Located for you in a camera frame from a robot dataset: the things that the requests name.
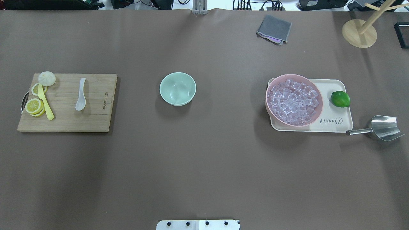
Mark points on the lemon slice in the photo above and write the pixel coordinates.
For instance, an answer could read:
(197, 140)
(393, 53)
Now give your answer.
(34, 89)
(35, 107)

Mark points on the mint green bowl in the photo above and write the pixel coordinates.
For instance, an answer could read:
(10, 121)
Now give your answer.
(177, 89)

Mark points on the pile of clear ice cubes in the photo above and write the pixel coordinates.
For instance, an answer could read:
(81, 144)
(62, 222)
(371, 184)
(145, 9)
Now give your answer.
(292, 101)

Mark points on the white ceramic spoon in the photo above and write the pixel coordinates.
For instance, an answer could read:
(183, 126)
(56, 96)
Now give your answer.
(81, 101)

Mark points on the wooden cup stand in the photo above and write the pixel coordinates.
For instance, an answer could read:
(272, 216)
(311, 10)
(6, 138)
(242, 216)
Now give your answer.
(361, 33)

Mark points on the lemon slice rear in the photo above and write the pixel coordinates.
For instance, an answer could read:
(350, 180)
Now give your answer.
(34, 89)

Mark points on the pink bowl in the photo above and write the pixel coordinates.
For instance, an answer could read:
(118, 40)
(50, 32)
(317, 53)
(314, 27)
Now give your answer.
(271, 110)

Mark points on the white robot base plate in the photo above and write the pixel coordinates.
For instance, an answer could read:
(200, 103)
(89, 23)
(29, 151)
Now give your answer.
(199, 224)

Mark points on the cream rectangular tray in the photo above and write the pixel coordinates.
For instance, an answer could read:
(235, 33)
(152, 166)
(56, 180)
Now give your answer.
(332, 119)

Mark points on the lemon slice front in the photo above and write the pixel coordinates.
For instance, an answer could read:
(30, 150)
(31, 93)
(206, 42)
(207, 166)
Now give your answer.
(35, 107)

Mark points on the black tray right edge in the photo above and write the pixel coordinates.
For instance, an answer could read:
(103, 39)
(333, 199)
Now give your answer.
(402, 32)

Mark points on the yellow plastic knife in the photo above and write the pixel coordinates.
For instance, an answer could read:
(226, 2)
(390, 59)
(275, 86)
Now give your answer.
(41, 95)

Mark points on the green lime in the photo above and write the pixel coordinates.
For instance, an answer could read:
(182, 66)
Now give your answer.
(340, 99)

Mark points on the wooden cutting board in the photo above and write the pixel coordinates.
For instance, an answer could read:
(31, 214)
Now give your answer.
(99, 91)

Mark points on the metal ice scoop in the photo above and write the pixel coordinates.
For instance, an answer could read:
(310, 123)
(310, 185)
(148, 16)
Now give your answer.
(380, 128)

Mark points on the grey folded cloth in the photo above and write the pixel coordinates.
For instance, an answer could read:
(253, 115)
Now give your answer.
(274, 29)

